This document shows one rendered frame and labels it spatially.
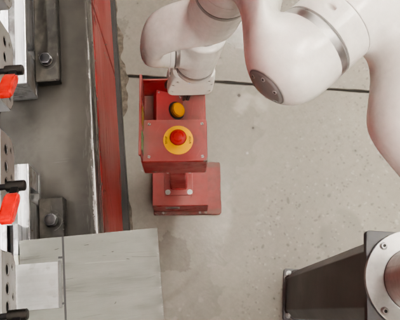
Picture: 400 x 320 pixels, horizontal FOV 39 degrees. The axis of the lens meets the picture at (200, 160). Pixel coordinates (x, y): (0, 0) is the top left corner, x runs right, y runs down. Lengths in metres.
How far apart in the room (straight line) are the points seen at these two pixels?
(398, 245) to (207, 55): 0.51
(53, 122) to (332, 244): 1.22
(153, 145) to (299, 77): 0.78
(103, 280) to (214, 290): 1.03
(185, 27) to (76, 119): 0.44
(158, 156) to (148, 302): 0.41
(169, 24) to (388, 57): 0.41
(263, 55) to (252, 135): 1.57
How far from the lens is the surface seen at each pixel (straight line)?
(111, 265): 1.11
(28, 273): 1.14
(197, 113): 1.48
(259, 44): 0.65
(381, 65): 0.73
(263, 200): 2.15
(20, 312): 0.92
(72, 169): 1.28
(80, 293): 1.11
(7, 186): 0.95
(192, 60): 1.08
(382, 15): 0.70
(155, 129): 1.39
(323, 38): 0.65
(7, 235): 1.16
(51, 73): 1.33
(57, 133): 1.31
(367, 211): 2.23
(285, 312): 2.11
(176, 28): 0.98
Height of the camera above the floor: 2.10
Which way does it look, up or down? 75 degrees down
